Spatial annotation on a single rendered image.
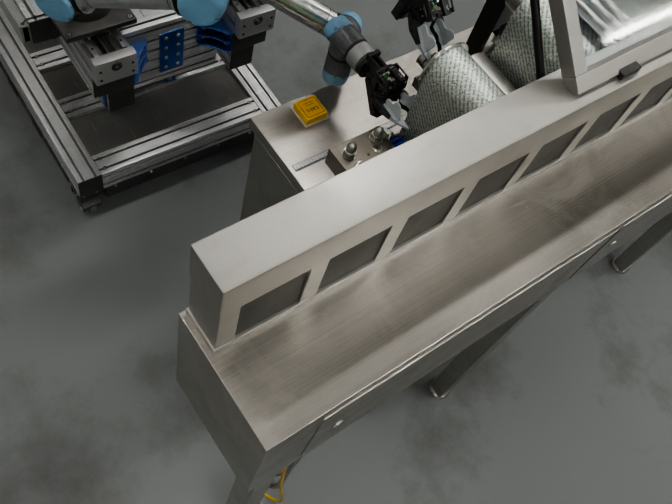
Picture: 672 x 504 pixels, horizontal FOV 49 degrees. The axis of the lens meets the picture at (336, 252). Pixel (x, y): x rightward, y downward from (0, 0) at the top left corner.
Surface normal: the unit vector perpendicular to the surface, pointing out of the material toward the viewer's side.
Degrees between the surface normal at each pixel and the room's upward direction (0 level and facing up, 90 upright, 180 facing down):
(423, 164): 0
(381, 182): 0
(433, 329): 0
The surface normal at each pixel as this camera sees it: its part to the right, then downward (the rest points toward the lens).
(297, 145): 0.20, -0.48
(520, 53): -0.80, 0.44
